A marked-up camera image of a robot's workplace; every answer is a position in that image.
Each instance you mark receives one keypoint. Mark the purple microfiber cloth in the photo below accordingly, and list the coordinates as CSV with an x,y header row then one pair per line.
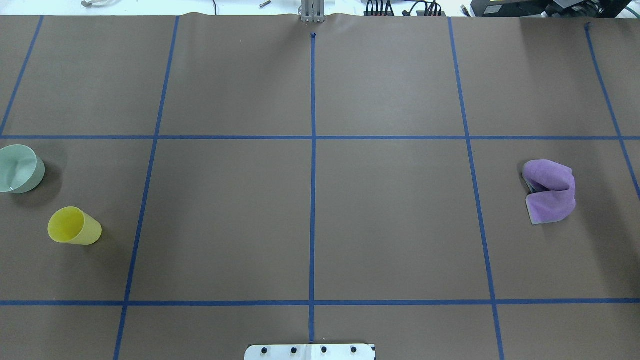
x,y
552,189

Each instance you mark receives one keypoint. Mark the yellow plastic cup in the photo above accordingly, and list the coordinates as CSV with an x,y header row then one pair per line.
x,y
71,225

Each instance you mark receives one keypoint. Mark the mint green bowl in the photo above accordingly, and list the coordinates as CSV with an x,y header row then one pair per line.
x,y
21,169

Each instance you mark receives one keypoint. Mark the black device box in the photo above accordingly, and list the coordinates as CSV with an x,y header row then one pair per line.
x,y
508,8

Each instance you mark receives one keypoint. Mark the brown paper table cover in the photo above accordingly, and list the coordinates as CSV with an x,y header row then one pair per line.
x,y
261,181

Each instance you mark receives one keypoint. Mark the black power strip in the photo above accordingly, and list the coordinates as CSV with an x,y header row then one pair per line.
x,y
403,8

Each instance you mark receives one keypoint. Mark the aluminium frame post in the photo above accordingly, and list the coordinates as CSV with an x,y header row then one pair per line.
x,y
312,11

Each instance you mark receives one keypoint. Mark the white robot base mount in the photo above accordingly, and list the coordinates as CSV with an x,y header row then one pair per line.
x,y
336,351

